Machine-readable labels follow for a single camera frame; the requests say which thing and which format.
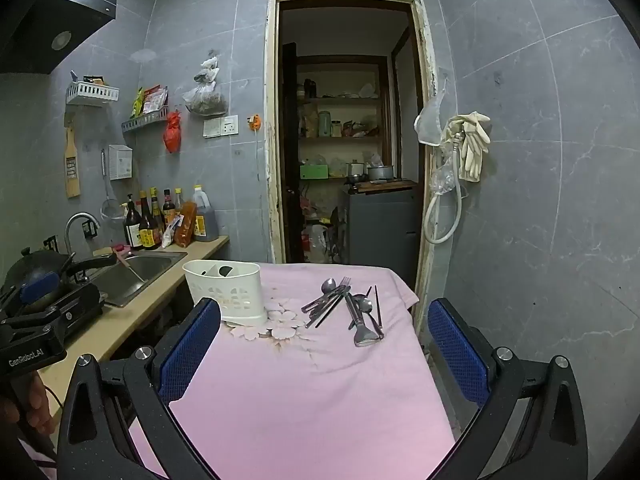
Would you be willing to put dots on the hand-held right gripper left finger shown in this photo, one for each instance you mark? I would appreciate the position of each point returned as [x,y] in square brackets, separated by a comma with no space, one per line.
[192,350]

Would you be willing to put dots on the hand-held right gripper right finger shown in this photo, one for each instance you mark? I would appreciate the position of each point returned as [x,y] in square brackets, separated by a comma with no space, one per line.
[455,355]

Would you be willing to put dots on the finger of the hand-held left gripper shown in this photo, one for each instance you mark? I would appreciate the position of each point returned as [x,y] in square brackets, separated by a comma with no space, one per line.
[37,287]
[35,319]

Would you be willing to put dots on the white utensil holder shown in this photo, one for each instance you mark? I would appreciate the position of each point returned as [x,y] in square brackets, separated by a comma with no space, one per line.
[225,295]

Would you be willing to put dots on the metal spoon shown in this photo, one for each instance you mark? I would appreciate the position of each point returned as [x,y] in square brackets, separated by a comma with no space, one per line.
[365,304]
[328,286]

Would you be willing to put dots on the metal fork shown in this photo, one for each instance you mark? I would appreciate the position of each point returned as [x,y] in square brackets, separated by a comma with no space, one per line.
[345,281]

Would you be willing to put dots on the person's left hand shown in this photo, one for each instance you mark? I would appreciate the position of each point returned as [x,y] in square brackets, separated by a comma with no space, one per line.
[40,402]

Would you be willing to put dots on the black wok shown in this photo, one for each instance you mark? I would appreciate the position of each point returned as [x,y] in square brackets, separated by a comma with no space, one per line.
[45,262]

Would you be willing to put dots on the beige kitchen counter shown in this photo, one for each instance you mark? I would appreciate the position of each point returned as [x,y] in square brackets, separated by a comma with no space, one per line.
[135,315]

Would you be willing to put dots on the yellow sponge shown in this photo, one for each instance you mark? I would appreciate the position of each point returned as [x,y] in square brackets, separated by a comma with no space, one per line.
[102,251]

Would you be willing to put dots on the metal faucet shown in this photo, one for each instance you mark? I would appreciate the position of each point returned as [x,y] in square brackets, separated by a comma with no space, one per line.
[75,220]

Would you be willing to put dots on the pink soap dish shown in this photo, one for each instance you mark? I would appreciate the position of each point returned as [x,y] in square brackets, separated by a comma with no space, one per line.
[120,247]

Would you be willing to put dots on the steel sink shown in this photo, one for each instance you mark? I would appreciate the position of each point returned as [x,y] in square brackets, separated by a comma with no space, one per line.
[150,265]

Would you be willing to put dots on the metal strainer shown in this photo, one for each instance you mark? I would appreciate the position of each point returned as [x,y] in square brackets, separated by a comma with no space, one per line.
[112,209]

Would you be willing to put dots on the dark sauce bottle white label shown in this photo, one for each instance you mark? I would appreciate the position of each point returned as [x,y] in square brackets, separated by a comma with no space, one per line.
[131,225]

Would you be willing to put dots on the white seasoning packet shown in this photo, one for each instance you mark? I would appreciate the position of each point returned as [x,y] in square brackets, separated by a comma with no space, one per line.
[170,234]

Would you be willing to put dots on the pink floral cloth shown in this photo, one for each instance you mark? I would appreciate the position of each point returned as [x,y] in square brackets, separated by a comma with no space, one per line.
[300,400]

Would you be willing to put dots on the wooden slotted paddle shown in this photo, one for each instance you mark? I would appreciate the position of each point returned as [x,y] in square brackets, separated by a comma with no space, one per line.
[72,170]

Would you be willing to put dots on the dark sauce bottle yellow label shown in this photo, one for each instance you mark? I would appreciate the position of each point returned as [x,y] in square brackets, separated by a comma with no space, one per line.
[147,225]

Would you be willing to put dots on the orange seasoning packet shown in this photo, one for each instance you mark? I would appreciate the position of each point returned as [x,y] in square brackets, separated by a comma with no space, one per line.
[185,222]

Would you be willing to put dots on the large oil jug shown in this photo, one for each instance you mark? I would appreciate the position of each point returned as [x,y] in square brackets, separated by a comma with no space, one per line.
[204,215]

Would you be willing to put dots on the yellow cap sauce bottle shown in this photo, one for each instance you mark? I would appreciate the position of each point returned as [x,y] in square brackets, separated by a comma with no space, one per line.
[156,207]

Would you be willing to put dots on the grey cabinet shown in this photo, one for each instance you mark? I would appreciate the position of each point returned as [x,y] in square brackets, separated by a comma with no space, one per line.
[380,230]

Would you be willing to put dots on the red label sauce bottle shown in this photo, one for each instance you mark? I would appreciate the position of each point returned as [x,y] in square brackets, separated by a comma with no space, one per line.
[168,205]

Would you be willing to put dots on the slim yellow cap bottle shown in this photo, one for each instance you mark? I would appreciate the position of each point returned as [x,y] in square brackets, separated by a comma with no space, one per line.
[178,199]

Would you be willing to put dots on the crumpled clear plastic bag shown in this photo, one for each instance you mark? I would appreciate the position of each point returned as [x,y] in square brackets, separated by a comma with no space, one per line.
[442,180]

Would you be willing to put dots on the wooden cutting board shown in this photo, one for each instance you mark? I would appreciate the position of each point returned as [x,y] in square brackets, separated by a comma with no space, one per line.
[385,185]

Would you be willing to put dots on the large metal pot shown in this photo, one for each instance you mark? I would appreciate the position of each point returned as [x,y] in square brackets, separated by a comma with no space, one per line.
[380,172]

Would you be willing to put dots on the red plastic bag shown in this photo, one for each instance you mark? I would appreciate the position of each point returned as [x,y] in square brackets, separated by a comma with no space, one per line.
[172,135]

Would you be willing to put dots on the cream rubber gloves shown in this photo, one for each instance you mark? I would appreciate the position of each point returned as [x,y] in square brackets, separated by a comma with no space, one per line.
[472,145]

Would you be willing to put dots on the yellow green snack packet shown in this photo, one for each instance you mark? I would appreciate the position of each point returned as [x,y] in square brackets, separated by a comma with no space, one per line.
[137,101]

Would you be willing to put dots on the small metal pot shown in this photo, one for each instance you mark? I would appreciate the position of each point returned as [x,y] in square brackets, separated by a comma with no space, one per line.
[355,167]

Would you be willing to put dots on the dark wooden door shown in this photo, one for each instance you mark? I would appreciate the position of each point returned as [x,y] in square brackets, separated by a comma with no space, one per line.
[292,160]

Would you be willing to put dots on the green box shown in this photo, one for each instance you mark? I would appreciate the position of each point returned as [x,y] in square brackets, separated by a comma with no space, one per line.
[313,171]

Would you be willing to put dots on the red snack packet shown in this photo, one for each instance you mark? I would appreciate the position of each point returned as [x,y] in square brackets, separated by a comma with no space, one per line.
[155,97]

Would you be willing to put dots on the hanging clear plastic bag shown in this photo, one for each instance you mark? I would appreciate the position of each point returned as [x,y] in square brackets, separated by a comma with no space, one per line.
[427,122]

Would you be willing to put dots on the clear bag of dried goods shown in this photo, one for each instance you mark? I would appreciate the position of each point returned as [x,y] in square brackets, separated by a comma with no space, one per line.
[205,100]

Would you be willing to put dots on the green thermos cup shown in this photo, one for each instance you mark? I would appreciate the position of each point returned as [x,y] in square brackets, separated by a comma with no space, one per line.
[324,124]

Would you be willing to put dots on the black range hood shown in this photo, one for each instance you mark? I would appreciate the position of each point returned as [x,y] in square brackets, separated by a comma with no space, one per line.
[50,20]

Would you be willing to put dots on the wooden shelf unit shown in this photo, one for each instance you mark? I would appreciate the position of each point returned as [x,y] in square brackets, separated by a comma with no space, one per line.
[345,101]

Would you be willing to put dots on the dark jar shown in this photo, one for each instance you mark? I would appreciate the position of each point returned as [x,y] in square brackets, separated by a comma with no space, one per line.
[309,87]

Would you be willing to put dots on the white wall box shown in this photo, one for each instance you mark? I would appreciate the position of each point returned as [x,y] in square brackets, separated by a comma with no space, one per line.
[121,162]

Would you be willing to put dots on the metal wall shelf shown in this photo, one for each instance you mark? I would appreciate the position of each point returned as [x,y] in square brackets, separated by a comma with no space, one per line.
[145,121]

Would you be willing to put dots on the white wall basket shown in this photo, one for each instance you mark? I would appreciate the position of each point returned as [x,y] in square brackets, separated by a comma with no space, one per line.
[92,94]

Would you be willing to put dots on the white wall socket panel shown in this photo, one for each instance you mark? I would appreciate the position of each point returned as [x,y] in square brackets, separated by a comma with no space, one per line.
[220,126]

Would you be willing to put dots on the worn white door frame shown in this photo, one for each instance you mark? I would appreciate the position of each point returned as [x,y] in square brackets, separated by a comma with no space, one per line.
[272,110]

